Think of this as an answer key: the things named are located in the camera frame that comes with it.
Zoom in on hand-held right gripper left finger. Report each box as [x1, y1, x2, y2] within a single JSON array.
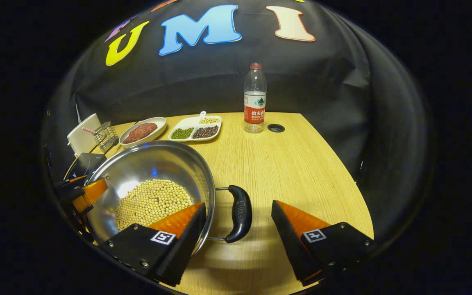
[[98, 202, 208, 287]]

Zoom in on white toaster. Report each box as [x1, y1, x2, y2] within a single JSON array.
[[67, 113, 102, 157]]

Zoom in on clear water bottle red label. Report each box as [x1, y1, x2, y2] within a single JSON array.
[[243, 63, 268, 134]]

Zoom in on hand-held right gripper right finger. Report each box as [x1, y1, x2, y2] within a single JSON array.
[[270, 200, 374, 286]]

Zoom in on white round plate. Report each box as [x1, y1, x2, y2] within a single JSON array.
[[119, 117, 167, 148]]

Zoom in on stainless steel pot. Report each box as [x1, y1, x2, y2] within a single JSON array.
[[84, 141, 253, 256]]

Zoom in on small wire basket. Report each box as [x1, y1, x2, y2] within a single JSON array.
[[94, 121, 119, 150]]

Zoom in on black backdrop cloth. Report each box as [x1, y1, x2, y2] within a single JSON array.
[[41, 0, 435, 230]]

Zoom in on yellow soybeans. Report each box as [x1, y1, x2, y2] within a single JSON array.
[[115, 179, 193, 232]]

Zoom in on black induction cooktop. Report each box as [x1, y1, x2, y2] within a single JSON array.
[[65, 152, 107, 181]]

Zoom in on white divided bean dish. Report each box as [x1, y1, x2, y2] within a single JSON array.
[[168, 111, 222, 143]]

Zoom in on red meat slices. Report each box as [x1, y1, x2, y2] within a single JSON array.
[[123, 123, 158, 144]]

